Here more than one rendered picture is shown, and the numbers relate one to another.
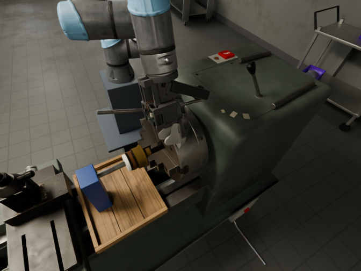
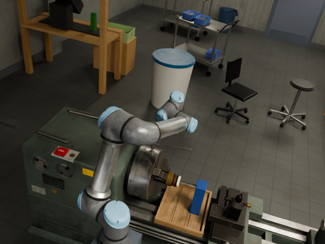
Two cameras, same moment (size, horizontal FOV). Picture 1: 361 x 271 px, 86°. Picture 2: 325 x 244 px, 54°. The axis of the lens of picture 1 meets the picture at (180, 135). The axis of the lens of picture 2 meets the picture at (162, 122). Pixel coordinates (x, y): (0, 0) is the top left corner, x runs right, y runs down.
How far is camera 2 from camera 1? 2.01 m
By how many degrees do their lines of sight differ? 87
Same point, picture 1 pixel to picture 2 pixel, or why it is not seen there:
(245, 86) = (97, 133)
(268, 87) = (89, 125)
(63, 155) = not seen: outside the picture
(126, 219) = (190, 193)
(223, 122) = not seen: hidden behind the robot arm
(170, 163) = (163, 160)
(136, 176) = (168, 205)
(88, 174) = (200, 184)
